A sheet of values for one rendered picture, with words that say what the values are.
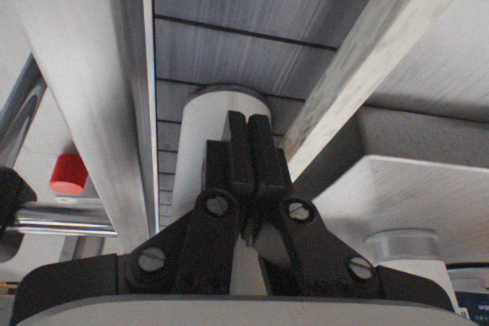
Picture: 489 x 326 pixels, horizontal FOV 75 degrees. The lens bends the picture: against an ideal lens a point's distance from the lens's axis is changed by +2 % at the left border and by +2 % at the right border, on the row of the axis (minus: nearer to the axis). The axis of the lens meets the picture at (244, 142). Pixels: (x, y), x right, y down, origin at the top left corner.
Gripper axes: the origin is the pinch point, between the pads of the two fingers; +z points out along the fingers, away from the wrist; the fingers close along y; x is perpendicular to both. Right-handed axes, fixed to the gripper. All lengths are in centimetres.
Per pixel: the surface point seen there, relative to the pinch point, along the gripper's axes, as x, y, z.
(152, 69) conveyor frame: 0.1, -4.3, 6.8
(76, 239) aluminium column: -33.2, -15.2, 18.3
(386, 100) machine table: -2.7, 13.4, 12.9
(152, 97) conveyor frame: -2.0, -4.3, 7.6
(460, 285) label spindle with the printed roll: -46, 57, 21
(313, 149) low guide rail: -1.1, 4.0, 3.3
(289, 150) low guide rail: -2.1, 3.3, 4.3
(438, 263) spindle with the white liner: -21.7, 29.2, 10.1
